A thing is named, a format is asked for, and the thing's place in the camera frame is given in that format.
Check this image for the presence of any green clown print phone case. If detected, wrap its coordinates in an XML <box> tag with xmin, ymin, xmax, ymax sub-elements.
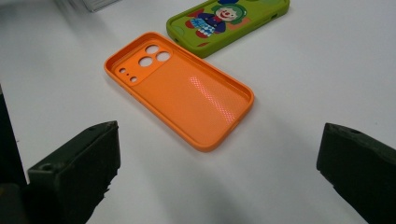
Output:
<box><xmin>165</xmin><ymin>0</ymin><xmax>290</xmax><ymax>59</ymax></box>

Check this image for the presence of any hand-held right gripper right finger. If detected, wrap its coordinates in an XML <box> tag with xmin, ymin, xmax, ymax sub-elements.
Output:
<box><xmin>316</xmin><ymin>122</ymin><xmax>396</xmax><ymax>224</ymax></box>

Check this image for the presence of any orange block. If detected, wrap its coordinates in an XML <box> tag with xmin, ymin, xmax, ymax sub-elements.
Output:
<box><xmin>103</xmin><ymin>31</ymin><xmax>255</xmax><ymax>153</ymax></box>

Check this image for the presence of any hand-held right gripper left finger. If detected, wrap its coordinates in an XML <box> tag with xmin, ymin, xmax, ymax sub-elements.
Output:
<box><xmin>27</xmin><ymin>120</ymin><xmax>121</xmax><ymax>224</ymax></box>

